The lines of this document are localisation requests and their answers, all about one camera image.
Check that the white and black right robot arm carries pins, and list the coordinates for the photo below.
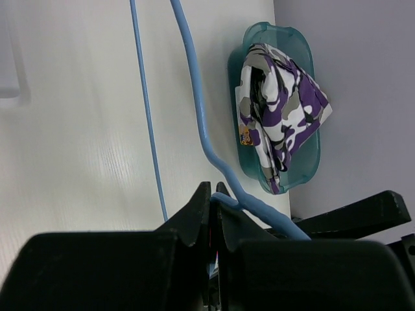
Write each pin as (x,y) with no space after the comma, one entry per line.
(360,219)

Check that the purple camouflage trousers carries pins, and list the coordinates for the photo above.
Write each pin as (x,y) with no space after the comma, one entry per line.
(279,107)

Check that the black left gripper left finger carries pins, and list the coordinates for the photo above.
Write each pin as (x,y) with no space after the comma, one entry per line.
(163,269)

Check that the teal plastic bin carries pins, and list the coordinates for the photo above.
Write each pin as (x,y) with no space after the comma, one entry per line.
(306,160)

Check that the light blue wire hanger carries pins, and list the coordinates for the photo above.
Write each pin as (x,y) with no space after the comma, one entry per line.
(243,200)

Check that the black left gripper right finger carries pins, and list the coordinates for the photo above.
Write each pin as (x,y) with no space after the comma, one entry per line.
(253,277)

